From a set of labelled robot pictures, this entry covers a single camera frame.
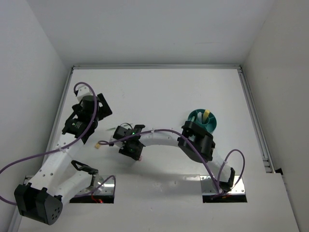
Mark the teal round organizer container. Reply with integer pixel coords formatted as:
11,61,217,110
187,109,217,134

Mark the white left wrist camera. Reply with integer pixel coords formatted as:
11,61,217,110
74,84,92,102

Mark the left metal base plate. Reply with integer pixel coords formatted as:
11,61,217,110
24,174,116,196

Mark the small yellow eraser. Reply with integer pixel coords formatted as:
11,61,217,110
95,143,101,149

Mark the metal base plate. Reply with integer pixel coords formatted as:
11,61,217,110
24,174,116,196
200,175,246,196

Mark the yellow highlighter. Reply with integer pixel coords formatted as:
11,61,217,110
203,110,210,124

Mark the blue highlighter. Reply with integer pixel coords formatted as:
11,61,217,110
197,115,203,124

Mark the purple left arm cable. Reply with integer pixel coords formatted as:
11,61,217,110
0,82,116,206

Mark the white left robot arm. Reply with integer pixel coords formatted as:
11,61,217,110
14,93,112,225

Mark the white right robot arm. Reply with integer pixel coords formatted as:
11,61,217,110
110,121,235,192

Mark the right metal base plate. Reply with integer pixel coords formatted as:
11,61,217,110
200,175,246,196

